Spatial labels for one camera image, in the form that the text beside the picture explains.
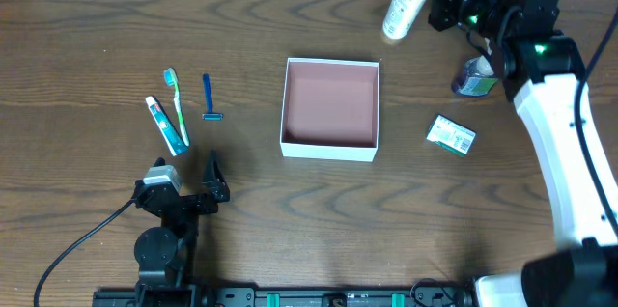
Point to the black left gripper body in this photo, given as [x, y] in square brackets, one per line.
[185, 201]

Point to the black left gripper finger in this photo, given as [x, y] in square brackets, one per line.
[214, 181]
[159, 162]

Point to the purple soap pump bottle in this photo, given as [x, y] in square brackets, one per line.
[475, 79]

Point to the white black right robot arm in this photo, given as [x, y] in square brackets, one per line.
[545, 78]

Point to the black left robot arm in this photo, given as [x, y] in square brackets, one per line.
[165, 253]

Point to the teal white toothpaste tube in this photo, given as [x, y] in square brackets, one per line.
[172, 139]

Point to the blue disposable razor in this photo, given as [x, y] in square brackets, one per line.
[209, 115]

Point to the green white toothbrush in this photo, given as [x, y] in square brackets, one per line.
[171, 80]

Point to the green white soap box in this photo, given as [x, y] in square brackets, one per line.
[450, 135]

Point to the white box with pink interior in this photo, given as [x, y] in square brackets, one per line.
[330, 110]

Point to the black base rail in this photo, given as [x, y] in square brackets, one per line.
[421, 294]

